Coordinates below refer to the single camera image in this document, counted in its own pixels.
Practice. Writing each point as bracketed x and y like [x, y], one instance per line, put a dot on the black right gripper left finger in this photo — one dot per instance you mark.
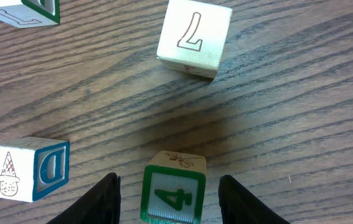
[101, 204]

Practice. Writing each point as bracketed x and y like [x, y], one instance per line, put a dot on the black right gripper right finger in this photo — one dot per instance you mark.
[239, 206]

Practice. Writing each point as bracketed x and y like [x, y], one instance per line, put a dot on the green number 4 block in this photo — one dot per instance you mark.
[173, 188]

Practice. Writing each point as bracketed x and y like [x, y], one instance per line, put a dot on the blue-sided wooden block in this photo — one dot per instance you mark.
[31, 167]

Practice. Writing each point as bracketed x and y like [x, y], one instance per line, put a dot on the yellow-sided anchor block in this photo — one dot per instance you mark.
[193, 37]

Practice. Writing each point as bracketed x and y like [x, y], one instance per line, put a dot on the green letter E block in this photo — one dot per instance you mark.
[30, 13]

